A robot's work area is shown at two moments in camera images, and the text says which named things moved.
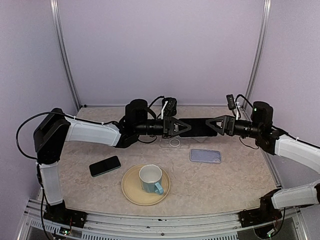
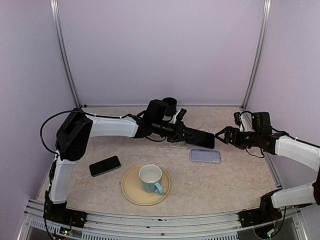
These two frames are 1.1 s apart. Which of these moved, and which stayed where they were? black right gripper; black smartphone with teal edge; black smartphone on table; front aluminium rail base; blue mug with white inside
Moved: black smartphone with teal edge; black right gripper
Stayed: front aluminium rail base; black smartphone on table; blue mug with white inside
